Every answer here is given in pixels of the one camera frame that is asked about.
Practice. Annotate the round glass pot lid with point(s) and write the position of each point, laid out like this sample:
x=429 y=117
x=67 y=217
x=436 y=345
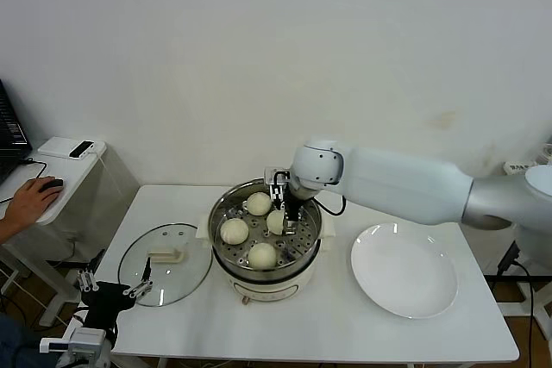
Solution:
x=194 y=256

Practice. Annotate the black laptop computer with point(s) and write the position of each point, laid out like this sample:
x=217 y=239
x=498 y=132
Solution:
x=13 y=135

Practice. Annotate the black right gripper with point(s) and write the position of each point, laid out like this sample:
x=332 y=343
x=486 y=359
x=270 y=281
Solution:
x=293 y=204

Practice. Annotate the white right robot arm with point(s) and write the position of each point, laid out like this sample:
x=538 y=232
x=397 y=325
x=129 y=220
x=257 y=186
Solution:
x=409 y=182

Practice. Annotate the white side desk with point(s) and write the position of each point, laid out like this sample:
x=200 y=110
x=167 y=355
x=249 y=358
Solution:
x=64 y=178

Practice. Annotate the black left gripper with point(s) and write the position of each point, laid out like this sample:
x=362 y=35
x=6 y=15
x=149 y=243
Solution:
x=103 y=303

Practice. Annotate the person's bare forearm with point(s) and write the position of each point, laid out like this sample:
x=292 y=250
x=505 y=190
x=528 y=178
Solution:
x=8 y=230

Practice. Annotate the white round plate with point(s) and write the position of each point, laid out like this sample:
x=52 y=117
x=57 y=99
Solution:
x=401 y=273

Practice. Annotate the person's blue jeans leg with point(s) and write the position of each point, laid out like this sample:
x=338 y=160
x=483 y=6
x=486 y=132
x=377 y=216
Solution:
x=17 y=342

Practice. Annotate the white steamed baozi bun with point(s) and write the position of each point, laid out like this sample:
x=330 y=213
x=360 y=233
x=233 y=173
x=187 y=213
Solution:
x=259 y=204
x=234 y=231
x=262 y=256
x=275 y=222

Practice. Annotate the person's bare hand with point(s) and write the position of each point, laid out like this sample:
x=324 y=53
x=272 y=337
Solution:
x=32 y=202

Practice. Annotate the clear plastic container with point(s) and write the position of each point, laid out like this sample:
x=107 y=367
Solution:
x=546 y=151

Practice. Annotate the black computer mouse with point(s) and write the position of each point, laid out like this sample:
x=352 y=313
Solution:
x=55 y=185

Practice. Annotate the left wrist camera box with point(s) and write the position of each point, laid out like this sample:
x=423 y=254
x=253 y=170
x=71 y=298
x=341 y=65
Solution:
x=86 y=339

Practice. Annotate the small printed label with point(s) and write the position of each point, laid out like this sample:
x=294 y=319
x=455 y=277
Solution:
x=519 y=166

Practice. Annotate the small black-topped white device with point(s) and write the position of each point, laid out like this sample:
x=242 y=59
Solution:
x=82 y=149

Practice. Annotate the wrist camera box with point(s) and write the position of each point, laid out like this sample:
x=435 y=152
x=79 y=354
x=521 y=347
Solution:
x=276 y=176
x=86 y=339

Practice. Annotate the flat white box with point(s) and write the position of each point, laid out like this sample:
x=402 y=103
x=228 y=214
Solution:
x=54 y=147

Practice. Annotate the grey wall socket plug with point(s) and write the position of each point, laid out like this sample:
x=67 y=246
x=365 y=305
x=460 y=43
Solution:
x=72 y=236

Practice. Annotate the cream electric cooker base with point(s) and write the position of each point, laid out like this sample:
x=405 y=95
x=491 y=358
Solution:
x=267 y=286

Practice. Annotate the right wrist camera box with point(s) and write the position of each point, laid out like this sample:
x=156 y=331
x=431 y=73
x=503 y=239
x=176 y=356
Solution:
x=276 y=176

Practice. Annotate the stainless steel steamer basket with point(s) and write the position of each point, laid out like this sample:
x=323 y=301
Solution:
x=228 y=208

